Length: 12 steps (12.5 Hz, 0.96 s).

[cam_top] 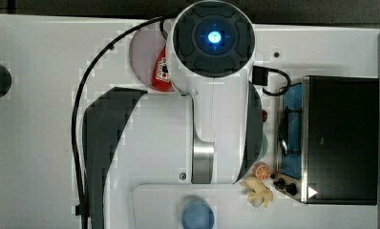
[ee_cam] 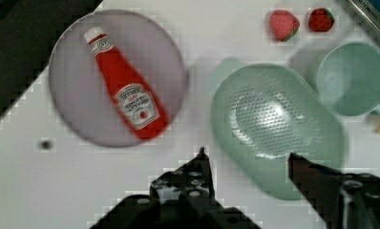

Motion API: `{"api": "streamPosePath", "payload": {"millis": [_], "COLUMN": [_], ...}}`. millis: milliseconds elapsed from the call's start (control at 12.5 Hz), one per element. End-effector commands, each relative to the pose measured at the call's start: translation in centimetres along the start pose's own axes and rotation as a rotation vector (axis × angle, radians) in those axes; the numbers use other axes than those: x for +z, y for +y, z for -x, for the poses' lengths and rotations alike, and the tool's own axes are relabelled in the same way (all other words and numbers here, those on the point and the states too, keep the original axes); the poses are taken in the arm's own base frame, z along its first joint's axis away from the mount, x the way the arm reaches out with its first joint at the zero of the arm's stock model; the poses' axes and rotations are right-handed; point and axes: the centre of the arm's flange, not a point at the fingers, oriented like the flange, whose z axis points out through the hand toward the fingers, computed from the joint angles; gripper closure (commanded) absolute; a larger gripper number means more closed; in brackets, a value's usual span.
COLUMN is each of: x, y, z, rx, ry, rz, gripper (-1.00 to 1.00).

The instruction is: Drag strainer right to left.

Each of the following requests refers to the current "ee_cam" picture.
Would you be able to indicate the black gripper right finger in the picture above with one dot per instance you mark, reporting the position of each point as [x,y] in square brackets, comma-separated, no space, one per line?
[343,201]

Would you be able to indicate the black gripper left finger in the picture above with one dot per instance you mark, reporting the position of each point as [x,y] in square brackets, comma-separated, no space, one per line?
[194,175]

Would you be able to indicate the green plastic strainer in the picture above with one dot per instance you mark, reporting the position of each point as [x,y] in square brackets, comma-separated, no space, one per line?
[262,113]

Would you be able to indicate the red ketchup bottle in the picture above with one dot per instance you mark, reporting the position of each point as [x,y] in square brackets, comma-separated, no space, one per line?
[134,98]

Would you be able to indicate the green mug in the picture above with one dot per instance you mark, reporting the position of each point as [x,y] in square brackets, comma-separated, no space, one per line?
[347,78]

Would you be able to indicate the red toy strawberry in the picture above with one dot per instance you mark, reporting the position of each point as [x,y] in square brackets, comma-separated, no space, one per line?
[321,20]

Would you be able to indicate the pink toy strawberry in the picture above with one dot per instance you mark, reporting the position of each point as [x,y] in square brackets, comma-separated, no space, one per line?
[283,24]

